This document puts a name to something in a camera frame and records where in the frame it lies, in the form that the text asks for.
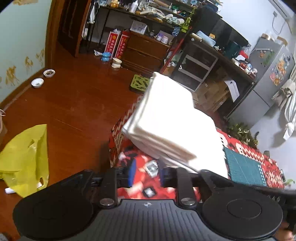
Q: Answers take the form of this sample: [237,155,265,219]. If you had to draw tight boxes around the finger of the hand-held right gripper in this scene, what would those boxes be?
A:
[254,184,282,195]

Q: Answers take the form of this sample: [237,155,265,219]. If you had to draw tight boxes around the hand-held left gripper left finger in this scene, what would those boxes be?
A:
[67,159,137,208]

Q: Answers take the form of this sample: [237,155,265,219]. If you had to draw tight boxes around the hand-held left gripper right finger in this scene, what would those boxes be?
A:
[159,167,232,209]

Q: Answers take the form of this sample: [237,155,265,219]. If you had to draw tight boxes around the white top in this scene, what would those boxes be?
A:
[159,107,230,180]

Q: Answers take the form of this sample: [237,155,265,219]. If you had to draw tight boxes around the cream knit vest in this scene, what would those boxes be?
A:
[121,72,197,164]

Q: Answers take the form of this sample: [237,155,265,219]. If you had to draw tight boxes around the red patterned tablecloth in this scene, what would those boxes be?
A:
[108,96,286,202]

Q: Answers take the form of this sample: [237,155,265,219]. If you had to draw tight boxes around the green cutting mat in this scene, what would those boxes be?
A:
[223,148,267,187]

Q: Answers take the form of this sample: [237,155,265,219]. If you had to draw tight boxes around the christmas garland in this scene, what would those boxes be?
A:
[227,121,260,149]

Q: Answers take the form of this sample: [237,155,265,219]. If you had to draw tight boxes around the white knotted curtain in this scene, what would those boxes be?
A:
[282,69,296,141]

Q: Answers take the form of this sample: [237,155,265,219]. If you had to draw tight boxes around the green plastic floor mat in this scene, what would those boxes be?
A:
[129,74,151,92]

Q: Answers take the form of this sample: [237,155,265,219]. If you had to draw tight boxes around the grey refrigerator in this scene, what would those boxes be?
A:
[227,35,296,127]

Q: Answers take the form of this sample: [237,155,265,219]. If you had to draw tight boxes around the upright cardboard sheets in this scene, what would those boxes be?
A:
[194,78,234,112]

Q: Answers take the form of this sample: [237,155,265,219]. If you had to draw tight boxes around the beige hanging jacket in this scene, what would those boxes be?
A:
[271,78,296,110]

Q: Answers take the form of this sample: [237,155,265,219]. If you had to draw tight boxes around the white flat box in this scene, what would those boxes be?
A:
[223,79,240,103]

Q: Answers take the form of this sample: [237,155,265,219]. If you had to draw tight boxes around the white drawer unit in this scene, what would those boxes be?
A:
[171,43,219,92]

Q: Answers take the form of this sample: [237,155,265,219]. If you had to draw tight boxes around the yellow plastic bag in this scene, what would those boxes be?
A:
[0,124,50,198]

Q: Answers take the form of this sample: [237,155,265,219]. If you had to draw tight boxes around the wooden drawer cabinet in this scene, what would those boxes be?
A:
[121,31,172,75]

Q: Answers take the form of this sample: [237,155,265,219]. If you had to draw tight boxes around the colourful fridge magnets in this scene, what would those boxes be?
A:
[269,53,292,87]

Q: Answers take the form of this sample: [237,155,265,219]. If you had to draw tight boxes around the tall red box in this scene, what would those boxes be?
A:
[104,29,122,55]
[115,30,131,60]

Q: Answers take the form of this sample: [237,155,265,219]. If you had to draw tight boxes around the group of plush toys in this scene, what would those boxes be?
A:
[232,49,259,75]

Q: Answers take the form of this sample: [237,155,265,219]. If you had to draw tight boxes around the group of white jars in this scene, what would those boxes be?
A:
[156,32,173,44]

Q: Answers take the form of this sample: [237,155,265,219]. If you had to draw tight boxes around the light blue cushion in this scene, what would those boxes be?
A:
[195,30,217,47]

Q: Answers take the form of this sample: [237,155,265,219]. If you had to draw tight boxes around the small white box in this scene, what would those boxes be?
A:
[130,20,148,33]

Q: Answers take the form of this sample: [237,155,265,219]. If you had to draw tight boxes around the wooden door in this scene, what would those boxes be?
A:
[47,0,92,68]

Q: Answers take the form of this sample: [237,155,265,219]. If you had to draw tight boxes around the black monitor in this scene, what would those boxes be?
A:
[193,6,250,52]

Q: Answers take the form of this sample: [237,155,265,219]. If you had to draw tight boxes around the black side desk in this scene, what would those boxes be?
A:
[87,4,193,47]

